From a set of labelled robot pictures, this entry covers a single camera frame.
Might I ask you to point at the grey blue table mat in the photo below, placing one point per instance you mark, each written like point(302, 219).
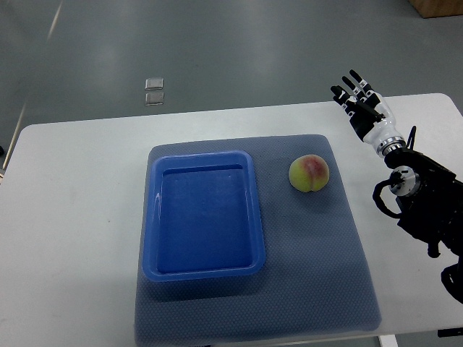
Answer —
point(315, 279)

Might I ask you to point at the yellow red peach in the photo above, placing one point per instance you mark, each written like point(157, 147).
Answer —
point(309, 173)

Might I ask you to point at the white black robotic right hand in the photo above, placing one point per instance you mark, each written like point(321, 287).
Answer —
point(369, 114)

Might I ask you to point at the lower metal floor plate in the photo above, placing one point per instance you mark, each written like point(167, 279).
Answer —
point(154, 98)

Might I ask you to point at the brown cardboard box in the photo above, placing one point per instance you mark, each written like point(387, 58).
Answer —
point(437, 8)

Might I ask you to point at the blue plastic tray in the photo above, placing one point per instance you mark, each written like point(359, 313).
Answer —
point(202, 218)

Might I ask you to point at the metal floor plate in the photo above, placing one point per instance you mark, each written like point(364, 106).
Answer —
point(154, 83)
point(154, 98)

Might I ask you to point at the upper metal floor plate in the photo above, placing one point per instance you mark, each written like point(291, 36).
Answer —
point(154, 83)

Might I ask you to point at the white table leg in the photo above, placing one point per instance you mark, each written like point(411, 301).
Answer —
point(388, 341)

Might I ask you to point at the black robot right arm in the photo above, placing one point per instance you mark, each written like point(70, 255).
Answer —
point(426, 199)

